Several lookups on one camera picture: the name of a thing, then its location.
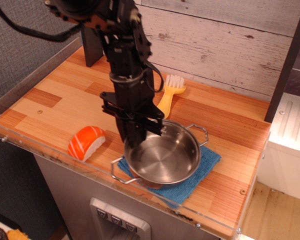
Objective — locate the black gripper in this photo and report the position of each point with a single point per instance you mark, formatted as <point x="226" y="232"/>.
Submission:
<point x="132" y="105"/>

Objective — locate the stainless steel pot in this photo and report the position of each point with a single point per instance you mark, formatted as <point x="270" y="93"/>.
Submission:
<point x="163" y="161"/>

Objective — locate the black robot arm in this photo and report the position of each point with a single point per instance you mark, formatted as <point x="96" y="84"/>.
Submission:
<point x="118" y="24"/>

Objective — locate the blue folded cloth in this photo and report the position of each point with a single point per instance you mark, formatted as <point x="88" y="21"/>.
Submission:
<point x="176" y="195"/>

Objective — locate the salmon nigiri sushi toy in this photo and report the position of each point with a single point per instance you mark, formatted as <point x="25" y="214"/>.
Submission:
<point x="85" y="142"/>

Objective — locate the yellow dish brush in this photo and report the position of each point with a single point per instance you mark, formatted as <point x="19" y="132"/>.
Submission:
<point x="174" y="85"/>

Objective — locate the silver dispenser panel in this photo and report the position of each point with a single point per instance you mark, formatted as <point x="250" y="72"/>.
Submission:
<point x="113" y="223"/>

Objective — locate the clear acrylic edge guard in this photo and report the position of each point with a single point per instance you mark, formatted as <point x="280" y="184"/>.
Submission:
<point x="217" y="203"/>

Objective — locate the yellow object at corner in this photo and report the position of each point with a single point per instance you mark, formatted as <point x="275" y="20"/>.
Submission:
<point x="16" y="234"/>

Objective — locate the dark left shelf post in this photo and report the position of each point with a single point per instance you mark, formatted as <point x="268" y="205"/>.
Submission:
<point x="92" y="46"/>

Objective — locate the dark shelf post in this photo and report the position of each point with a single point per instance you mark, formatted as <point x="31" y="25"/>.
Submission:
<point x="284" y="76"/>
<point x="92" y="46"/>

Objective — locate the dark right shelf post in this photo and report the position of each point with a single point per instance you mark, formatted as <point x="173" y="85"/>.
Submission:
<point x="284" y="76"/>

